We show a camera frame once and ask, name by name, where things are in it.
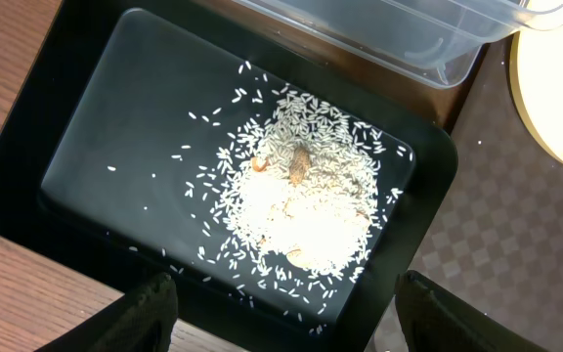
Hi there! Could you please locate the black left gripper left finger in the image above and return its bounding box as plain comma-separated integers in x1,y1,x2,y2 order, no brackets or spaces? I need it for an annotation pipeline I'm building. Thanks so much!
36,273,178,352

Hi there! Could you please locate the black waste tray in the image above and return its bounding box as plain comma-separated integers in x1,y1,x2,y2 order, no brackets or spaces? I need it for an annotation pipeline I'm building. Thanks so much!
0,1,457,351

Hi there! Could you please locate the brown serving tray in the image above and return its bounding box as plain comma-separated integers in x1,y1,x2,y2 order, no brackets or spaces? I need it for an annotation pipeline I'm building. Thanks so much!
367,36,563,352

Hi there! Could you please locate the clear plastic waste bin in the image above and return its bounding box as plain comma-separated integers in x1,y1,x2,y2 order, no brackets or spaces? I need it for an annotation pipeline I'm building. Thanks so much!
239,0,563,89

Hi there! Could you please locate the rice pile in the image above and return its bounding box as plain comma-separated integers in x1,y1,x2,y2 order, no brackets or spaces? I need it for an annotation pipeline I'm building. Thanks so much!
105,60,415,336

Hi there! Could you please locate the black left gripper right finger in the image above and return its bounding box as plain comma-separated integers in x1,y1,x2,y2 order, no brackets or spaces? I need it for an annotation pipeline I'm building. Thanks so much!
395,270,545,352

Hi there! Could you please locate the yellow plate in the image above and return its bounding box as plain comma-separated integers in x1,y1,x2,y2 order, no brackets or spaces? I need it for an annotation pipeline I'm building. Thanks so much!
509,25,563,163

